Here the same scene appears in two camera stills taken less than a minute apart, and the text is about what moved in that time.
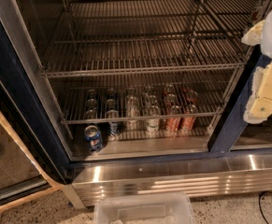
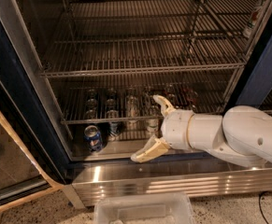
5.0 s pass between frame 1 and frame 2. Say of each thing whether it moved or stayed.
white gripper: moved
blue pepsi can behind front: stayed
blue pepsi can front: stayed
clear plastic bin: stayed
